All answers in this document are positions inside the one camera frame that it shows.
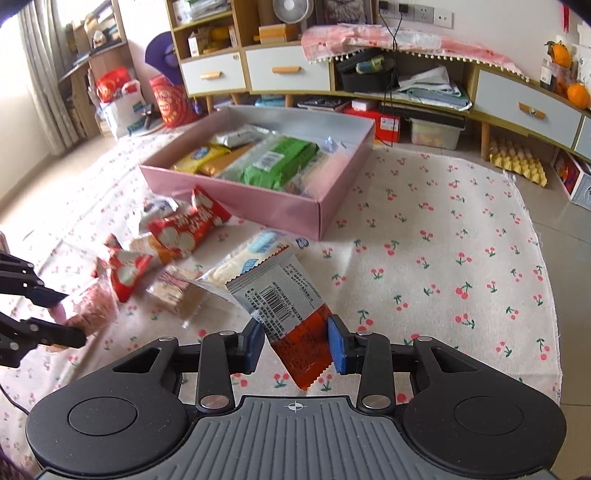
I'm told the wooden tv cabinet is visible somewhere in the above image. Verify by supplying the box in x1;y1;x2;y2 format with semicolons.
171;1;590;160

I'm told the white shopping bag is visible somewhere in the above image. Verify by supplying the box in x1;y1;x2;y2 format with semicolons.
100;80;147;139

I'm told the green snack package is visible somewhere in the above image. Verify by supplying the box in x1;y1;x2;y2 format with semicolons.
239;136;318;191

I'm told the white blue bread package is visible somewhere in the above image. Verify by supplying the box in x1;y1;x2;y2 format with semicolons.
195;229;310;291

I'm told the red gift bag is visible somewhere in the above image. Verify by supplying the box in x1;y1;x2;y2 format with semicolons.
96;67;131;103

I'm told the small red snack packet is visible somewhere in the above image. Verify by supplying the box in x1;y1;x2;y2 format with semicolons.
91;234;153;303

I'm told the orange fruit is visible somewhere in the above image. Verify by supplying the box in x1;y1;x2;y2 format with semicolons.
566;83;590;110

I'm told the silver truffle chocolate packet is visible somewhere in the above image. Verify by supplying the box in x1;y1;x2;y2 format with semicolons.
138;195;179;234

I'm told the yellow snack packet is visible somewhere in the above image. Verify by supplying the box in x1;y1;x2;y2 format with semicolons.
170;144;230;174

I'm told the red white barcode snack packet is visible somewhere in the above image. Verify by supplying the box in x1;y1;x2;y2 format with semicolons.
226;247;332;390

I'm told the pink cloth cabinet cover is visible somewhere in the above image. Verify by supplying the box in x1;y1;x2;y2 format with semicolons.
301;24;530;82

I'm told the pale pink snack package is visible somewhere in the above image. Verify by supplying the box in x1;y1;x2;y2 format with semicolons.
291;151;352;200

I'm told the red round drum container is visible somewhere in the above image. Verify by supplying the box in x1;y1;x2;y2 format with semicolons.
149;75;199;128

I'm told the clear wafer biscuit packet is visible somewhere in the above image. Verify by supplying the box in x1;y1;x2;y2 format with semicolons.
146;264;207;320

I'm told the wooden side shelf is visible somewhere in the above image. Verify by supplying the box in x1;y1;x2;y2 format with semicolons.
58;1;136;140

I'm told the cherry print white cloth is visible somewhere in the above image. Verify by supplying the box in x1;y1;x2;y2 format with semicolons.
0;131;565;476

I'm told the large red popcorn snack bag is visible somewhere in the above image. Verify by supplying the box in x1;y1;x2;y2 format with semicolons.
148;185;230;257

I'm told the clear plastic storage bin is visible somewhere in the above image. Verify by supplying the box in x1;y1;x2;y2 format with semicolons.
410;118;466;150

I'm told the purple hat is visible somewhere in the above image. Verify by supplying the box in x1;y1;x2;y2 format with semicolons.
144;31;183;86

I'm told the pink wafer snack packet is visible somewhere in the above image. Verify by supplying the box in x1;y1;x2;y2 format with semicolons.
49;277;118;337

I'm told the pink cardboard box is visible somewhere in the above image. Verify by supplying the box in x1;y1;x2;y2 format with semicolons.
139;106;375;240

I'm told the black bag on shelf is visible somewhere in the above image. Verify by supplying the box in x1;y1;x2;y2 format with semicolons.
337;47;400;93

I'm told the orange white biscuit packet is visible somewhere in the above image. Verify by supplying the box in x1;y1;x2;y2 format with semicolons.
129;233;175;270

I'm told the white desk fan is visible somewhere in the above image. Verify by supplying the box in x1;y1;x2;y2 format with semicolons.
273;0;314;24

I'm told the yellow egg tray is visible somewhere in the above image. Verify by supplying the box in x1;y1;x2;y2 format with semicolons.
488;138;548;188

